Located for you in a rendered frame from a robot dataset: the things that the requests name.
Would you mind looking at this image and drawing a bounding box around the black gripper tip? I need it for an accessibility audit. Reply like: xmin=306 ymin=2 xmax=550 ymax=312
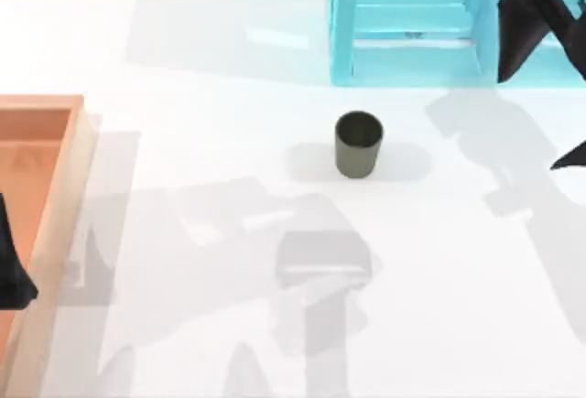
xmin=0 ymin=192 xmax=39 ymax=312

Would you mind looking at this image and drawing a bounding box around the light blue rack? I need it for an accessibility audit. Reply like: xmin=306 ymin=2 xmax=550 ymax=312
xmin=327 ymin=0 xmax=586 ymax=88

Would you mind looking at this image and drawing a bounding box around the dark olive cup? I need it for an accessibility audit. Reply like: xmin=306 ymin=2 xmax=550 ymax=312
xmin=334 ymin=111 xmax=385 ymax=180

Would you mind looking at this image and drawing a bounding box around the salmon shallow box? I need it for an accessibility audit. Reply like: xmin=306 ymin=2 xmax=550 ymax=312
xmin=0 ymin=94 xmax=99 ymax=398

